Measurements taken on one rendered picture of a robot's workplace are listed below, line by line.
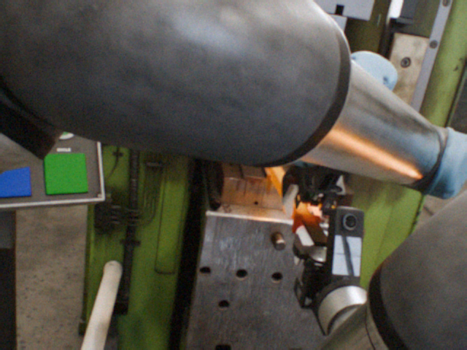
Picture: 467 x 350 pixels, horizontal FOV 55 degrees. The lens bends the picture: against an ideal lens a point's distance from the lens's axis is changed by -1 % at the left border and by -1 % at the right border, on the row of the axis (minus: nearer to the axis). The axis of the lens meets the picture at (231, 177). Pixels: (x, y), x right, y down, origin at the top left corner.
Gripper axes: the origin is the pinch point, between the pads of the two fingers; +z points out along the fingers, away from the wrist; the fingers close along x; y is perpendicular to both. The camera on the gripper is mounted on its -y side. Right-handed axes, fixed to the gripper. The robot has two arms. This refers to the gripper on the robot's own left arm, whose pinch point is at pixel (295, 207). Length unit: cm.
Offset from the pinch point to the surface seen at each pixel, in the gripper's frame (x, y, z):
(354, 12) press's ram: 9.0, -33.9, -24.1
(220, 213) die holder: -12.7, -6.6, 13.6
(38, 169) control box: -48.6, -1.3, -1.0
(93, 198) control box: -38.7, 0.0, 4.2
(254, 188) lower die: -5.1, -13.7, 12.2
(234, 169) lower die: -9.4, -20.3, 13.7
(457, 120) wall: 419, -474, 338
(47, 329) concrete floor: -67, -20, 126
